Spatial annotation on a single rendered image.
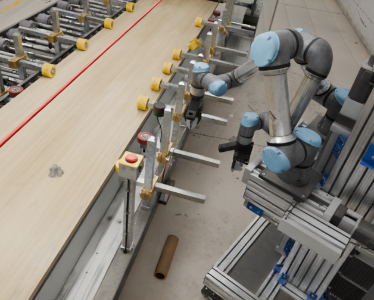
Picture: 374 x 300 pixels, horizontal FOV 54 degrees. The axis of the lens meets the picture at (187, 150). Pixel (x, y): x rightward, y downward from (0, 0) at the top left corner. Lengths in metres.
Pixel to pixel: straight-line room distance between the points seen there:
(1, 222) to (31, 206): 0.12
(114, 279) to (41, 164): 0.62
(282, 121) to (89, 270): 1.04
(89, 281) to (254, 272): 1.05
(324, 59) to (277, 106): 0.34
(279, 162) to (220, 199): 1.55
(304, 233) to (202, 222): 1.28
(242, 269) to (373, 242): 0.89
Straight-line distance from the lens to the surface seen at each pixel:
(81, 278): 1.73
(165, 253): 2.47
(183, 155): 1.95
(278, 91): 1.42
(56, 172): 1.75
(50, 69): 2.44
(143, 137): 1.95
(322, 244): 1.62
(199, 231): 2.72
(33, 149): 1.91
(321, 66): 1.66
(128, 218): 1.53
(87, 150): 1.87
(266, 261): 2.42
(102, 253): 1.80
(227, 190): 3.06
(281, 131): 1.45
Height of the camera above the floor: 2.09
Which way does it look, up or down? 38 degrees down
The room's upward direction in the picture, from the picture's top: 10 degrees clockwise
